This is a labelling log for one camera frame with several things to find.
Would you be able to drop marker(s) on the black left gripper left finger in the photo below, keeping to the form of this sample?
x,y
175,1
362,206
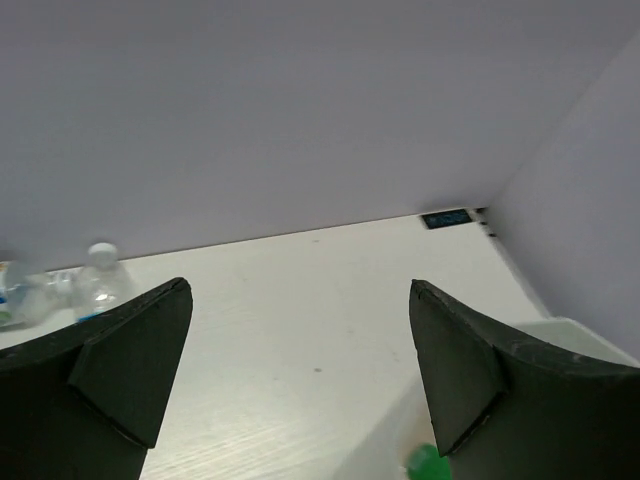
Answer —
x,y
88,401

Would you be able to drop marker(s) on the white label clear bottle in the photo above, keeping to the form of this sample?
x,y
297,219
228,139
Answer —
x,y
30,296

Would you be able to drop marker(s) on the green plastic bottle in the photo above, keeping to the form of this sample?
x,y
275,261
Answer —
x,y
425,463

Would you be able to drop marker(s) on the dark table corner sticker right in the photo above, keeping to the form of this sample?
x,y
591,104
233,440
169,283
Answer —
x,y
446,219

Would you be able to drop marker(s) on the blue label clear bottle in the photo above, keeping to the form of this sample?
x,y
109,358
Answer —
x,y
102,284

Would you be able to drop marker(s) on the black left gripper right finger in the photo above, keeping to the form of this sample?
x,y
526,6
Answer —
x,y
506,405

